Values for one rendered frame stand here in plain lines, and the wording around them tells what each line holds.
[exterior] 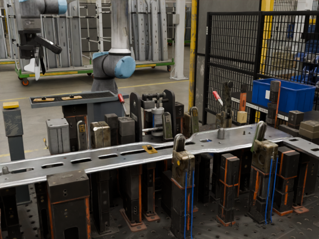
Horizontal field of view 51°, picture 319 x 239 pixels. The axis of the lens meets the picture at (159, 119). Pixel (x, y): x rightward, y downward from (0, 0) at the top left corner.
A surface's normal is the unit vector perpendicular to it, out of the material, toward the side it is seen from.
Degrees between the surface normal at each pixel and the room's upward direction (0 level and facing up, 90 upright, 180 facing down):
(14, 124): 90
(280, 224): 0
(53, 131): 90
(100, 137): 90
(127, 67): 97
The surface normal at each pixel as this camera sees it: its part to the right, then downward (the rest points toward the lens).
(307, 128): -0.91, 0.09
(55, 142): 0.40, 0.27
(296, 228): 0.00, -0.96
